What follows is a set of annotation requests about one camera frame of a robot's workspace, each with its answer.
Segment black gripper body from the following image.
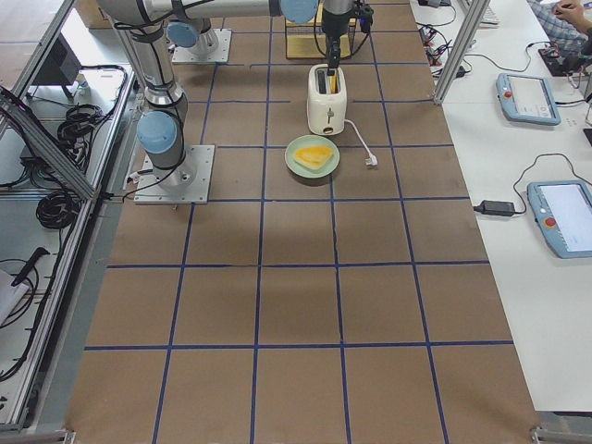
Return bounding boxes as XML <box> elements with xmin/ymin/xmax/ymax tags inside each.
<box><xmin>321</xmin><ymin>0</ymin><xmax>355</xmax><ymax>38</ymax></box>

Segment yellow toast slice in toaster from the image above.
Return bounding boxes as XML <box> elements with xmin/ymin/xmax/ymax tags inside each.
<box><xmin>328</xmin><ymin>74</ymin><xmax>338</xmax><ymax>93</ymax></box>

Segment white two-slot toaster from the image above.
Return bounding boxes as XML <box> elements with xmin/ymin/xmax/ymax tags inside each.
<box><xmin>307</xmin><ymin>64</ymin><xmax>347</xmax><ymax>136</ymax></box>

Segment light green round plate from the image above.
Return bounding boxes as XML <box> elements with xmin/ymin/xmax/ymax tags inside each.
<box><xmin>285</xmin><ymin>135</ymin><xmax>340</xmax><ymax>179</ymax></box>

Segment yellow toast slice on plate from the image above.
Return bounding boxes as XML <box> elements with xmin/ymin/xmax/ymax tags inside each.
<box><xmin>293</xmin><ymin>145</ymin><xmax>334</xmax><ymax>171</ymax></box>

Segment far blue teach pendant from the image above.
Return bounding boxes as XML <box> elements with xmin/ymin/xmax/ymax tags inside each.
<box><xmin>496</xmin><ymin>73</ymin><xmax>561</xmax><ymax>126</ymax></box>

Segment blue teach pendant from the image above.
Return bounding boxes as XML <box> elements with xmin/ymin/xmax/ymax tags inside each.
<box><xmin>527</xmin><ymin>179</ymin><xmax>591</xmax><ymax>259</ymax></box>
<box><xmin>496</xmin><ymin>73</ymin><xmax>561</xmax><ymax>126</ymax></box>

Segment seated person in plaid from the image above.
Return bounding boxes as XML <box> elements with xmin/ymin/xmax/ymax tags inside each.
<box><xmin>527</xmin><ymin>1</ymin><xmax>591</xmax><ymax>56</ymax></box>

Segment brown paper table mat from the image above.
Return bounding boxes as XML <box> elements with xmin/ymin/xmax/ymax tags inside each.
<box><xmin>66</xmin><ymin>1</ymin><xmax>537</xmax><ymax>443</ymax></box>

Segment black monitor on left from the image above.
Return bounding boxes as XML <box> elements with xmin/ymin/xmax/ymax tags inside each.
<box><xmin>31</xmin><ymin>33</ymin><xmax>81</xmax><ymax>99</ymax></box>

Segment near blue teach pendant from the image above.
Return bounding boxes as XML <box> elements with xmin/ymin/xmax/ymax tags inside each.
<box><xmin>527</xmin><ymin>179</ymin><xmax>591</xmax><ymax>259</ymax></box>

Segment red black wire bundle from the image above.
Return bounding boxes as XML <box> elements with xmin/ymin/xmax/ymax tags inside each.
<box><xmin>418</xmin><ymin>23</ymin><xmax>457</xmax><ymax>68</ymax></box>

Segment white toaster power cord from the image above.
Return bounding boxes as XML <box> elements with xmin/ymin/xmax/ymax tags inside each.
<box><xmin>342</xmin><ymin>118</ymin><xmax>379</xmax><ymax>167</ymax></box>

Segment aluminium frame post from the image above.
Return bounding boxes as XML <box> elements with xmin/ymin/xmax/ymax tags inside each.
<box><xmin>433</xmin><ymin>0</ymin><xmax>489</xmax><ymax>105</ymax></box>

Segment black power adapter with cable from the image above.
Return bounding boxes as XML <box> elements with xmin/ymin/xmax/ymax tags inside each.
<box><xmin>473</xmin><ymin>153</ymin><xmax>591</xmax><ymax>217</ymax></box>

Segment coiled black cables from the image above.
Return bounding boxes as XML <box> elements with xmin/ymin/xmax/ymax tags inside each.
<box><xmin>35</xmin><ymin>102</ymin><xmax>115</xmax><ymax>231</ymax></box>

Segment aluminium frame left rail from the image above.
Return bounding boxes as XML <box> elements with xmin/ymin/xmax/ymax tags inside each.
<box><xmin>0</xmin><ymin>0</ymin><xmax>140</xmax><ymax>434</ymax></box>

